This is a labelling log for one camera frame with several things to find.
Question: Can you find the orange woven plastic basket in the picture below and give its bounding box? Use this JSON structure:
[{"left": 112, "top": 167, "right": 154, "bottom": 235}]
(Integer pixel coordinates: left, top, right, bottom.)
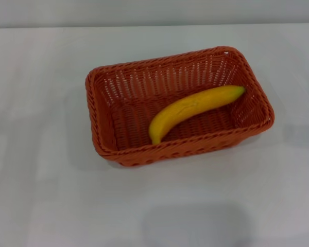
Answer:
[{"left": 84, "top": 46, "right": 276, "bottom": 167}]

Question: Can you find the yellow banana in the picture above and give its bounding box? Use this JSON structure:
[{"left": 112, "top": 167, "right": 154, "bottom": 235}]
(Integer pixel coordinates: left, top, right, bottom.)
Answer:
[{"left": 148, "top": 85, "right": 247, "bottom": 145}]

